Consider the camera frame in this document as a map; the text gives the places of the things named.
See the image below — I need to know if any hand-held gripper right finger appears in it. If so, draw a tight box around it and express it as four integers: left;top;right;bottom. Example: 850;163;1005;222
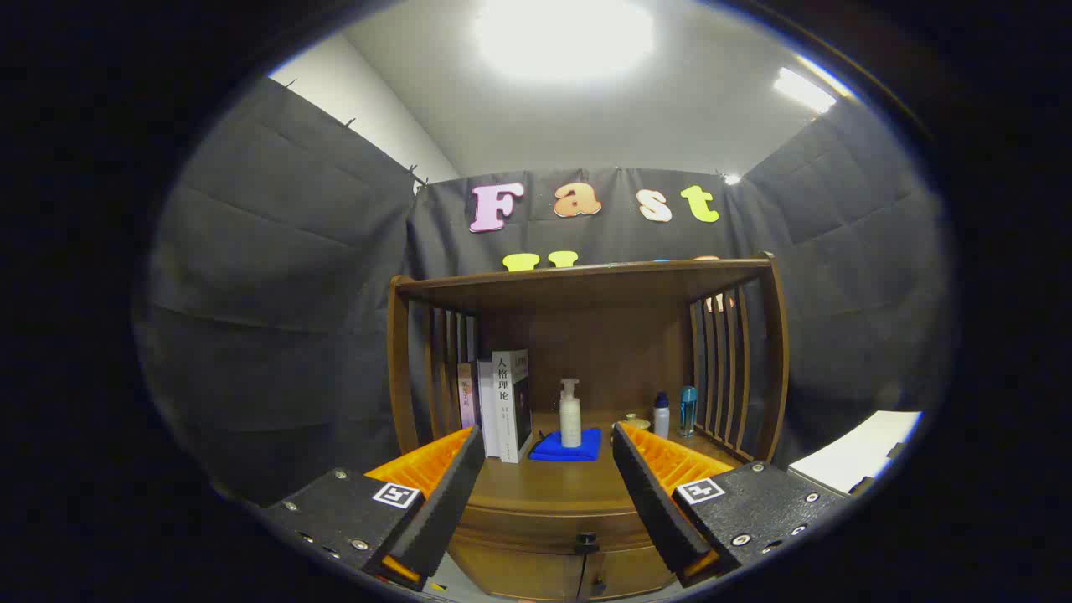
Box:
611;421;847;587

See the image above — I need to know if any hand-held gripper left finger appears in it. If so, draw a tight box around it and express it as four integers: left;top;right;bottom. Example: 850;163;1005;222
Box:
264;425;487;591

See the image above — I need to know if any wooden drawer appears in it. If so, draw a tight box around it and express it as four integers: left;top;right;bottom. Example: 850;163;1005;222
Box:
448;501;671;555

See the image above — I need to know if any wooden countertop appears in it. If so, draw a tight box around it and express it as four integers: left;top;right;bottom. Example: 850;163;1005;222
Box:
456;409;746;513

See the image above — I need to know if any brown wooden cabinet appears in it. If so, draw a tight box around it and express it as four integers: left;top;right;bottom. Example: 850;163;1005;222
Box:
387;251;790;602

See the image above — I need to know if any thin white book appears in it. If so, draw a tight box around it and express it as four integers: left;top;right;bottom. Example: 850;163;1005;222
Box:
477;358;502;457

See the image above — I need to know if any thin purple book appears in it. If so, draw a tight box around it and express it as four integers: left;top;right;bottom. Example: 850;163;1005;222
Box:
457;362;480;430

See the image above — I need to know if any thick white and black book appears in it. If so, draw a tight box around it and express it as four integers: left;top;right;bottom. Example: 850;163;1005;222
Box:
492;348;533;464

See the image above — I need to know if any blue folded cloth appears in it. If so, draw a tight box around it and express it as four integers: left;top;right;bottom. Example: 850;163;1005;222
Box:
528;428;602;462

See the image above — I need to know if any white pump bottle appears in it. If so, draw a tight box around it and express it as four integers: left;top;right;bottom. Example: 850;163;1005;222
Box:
559;378;582;449

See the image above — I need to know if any white box unit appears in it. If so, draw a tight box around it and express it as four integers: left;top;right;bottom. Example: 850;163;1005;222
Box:
787;410;922;497

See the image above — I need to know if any small rectangular ceiling light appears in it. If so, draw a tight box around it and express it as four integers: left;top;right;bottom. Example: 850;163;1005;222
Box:
772;67;838;115

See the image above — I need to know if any large round ceiling light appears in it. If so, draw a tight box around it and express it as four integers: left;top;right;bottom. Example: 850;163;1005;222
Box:
473;0;656;83

